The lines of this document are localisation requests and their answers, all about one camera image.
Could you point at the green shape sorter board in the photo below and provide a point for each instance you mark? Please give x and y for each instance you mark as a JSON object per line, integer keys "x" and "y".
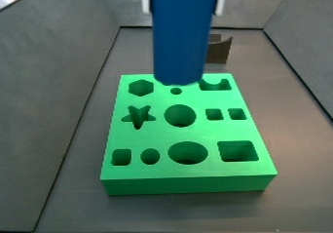
{"x": 183, "y": 139}

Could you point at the black curved peg stand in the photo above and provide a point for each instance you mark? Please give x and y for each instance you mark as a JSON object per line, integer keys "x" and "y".
{"x": 219, "y": 49}

